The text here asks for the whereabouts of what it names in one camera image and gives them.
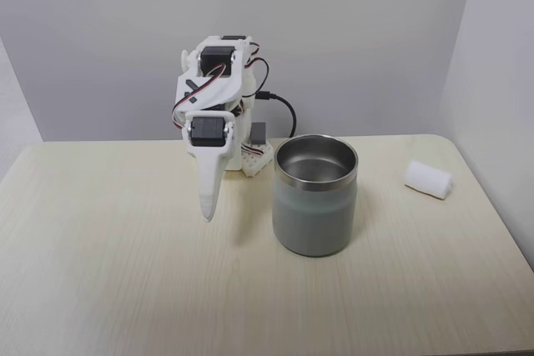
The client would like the white gauze dressing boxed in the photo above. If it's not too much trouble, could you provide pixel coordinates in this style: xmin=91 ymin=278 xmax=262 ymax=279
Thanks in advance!
xmin=403 ymin=159 xmax=455 ymax=200

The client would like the grey stainless steel cup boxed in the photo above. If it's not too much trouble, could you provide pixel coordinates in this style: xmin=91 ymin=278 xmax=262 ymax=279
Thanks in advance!
xmin=272 ymin=133 xmax=360 ymax=258

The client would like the grey table clamp block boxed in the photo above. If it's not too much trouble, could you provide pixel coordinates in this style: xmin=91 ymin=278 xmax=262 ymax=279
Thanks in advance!
xmin=250 ymin=122 xmax=269 ymax=145

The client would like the red black servo cable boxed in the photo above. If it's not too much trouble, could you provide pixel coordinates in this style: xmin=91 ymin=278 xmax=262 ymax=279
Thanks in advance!
xmin=246 ymin=41 xmax=271 ymax=95

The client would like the black power cable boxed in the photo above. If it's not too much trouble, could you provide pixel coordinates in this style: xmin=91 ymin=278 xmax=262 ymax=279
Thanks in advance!
xmin=257 ymin=90 xmax=297 ymax=139

